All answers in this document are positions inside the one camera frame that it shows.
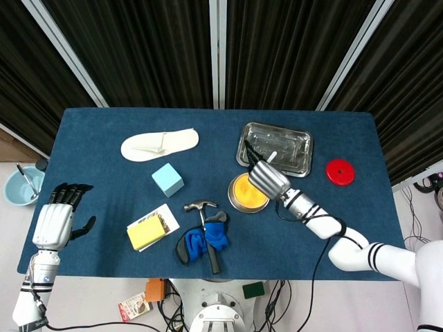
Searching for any light blue plastic bowl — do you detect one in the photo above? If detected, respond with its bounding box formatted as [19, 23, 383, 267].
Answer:
[3, 165, 46, 208]

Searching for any blue and black glove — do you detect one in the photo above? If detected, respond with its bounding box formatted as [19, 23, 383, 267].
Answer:
[175, 210, 230, 266]

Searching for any rectangular metal tray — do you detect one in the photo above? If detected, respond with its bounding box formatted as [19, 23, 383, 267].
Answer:
[235, 121, 314, 178]

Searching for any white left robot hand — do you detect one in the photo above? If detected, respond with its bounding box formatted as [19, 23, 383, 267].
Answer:
[32, 183, 97, 252]

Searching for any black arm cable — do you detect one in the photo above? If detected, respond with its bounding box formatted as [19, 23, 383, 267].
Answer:
[275, 192, 364, 332]
[29, 286, 163, 332]

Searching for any white screen frame post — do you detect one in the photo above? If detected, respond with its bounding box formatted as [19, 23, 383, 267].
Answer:
[208, 0, 226, 110]
[20, 0, 109, 108]
[316, 0, 396, 111]

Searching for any white picture card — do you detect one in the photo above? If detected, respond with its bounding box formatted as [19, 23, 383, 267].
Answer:
[126, 203, 181, 252]

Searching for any black floor cable bundle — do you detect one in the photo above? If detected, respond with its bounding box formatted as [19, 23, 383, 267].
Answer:
[157, 279, 190, 332]
[252, 279, 295, 332]
[401, 172, 443, 245]

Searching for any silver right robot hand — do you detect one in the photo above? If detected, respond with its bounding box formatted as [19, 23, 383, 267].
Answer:
[244, 140, 291, 201]

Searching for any dark blue table cloth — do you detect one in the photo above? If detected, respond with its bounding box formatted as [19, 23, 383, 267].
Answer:
[17, 107, 406, 282]

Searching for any light blue foam cube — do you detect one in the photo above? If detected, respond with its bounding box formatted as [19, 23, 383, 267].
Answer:
[151, 162, 185, 199]

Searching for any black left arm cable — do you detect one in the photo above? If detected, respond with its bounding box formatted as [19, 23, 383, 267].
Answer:
[29, 286, 163, 332]

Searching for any yellow green sponge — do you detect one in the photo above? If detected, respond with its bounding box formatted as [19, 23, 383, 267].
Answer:
[126, 214, 166, 251]

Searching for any red round disc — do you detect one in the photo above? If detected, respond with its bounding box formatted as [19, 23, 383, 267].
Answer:
[325, 158, 356, 187]

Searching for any orange box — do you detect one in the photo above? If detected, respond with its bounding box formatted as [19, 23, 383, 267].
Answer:
[144, 278, 167, 303]

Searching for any black handled claw hammer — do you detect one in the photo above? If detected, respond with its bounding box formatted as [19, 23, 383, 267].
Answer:
[183, 199, 222, 276]

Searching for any white robot torso base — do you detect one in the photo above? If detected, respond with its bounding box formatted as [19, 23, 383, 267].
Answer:
[169, 278, 271, 332]

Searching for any black pleated curtain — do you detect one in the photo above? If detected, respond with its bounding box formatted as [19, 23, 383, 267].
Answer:
[41, 0, 213, 109]
[325, 0, 443, 186]
[224, 0, 377, 111]
[0, 0, 98, 156]

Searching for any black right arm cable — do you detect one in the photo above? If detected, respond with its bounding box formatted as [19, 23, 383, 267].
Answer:
[275, 192, 364, 332]

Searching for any metal bowl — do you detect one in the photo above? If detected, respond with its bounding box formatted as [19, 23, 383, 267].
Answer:
[229, 172, 271, 211]

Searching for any metal spoon black handle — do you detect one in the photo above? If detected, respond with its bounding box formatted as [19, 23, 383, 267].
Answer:
[15, 162, 39, 201]

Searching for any dark green box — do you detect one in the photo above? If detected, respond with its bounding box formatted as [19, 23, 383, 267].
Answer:
[242, 282, 266, 300]

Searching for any round metal saucer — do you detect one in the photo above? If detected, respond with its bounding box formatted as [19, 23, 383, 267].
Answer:
[227, 172, 271, 214]

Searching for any printed paper packet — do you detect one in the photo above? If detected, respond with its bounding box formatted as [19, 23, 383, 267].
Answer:
[117, 292, 153, 323]

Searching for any white slipper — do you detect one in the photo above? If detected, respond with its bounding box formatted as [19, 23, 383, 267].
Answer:
[120, 128, 201, 162]

